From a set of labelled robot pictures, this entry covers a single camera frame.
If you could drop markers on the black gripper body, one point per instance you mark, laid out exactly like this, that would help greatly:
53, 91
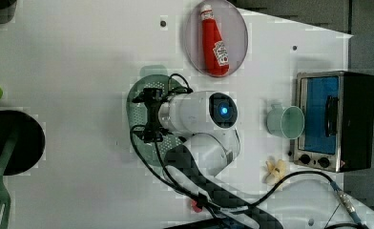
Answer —
152, 98

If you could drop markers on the mint green oval strainer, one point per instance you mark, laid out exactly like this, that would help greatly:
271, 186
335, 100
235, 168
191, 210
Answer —
171, 84

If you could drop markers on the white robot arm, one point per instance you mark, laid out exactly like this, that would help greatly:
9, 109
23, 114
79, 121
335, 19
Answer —
192, 136

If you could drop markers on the red ketchup bottle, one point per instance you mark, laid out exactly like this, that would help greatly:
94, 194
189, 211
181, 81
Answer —
214, 50

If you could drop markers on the black utensil holder cup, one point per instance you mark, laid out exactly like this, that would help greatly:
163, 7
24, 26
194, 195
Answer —
28, 137

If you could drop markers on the peeled banana toy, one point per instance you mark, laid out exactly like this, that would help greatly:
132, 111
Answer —
276, 172

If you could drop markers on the round grey plate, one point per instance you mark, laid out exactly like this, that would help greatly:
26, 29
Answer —
232, 28

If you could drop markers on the mint green cup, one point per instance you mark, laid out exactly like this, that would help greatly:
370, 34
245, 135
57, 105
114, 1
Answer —
285, 122

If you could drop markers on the green slotted spatula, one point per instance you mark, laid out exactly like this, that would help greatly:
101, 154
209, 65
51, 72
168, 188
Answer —
5, 200

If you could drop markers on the black toaster oven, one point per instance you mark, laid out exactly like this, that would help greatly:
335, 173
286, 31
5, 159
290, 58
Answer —
338, 108

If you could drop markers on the black cylinder cup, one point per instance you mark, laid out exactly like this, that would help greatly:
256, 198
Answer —
7, 10

